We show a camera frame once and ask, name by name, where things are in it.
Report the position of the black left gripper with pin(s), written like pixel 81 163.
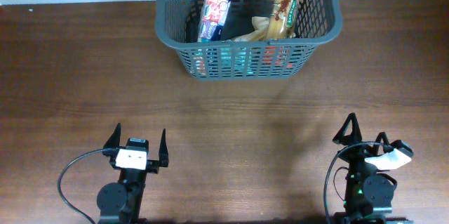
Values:
pixel 153 166

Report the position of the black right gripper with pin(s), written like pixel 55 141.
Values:
pixel 355 136

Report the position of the teal wet wipes packet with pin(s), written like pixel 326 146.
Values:
pixel 238 64

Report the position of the San Remo spaghetti packet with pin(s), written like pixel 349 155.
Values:
pixel 282 20

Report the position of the brown paper bag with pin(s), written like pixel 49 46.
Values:
pixel 260 25

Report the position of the grey plastic mesh basket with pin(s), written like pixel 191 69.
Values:
pixel 314 22

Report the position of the colourful Kleenex tissue pack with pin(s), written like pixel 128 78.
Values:
pixel 212 20

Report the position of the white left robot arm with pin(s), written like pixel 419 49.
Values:
pixel 120 202

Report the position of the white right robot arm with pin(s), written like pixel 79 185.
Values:
pixel 369 190

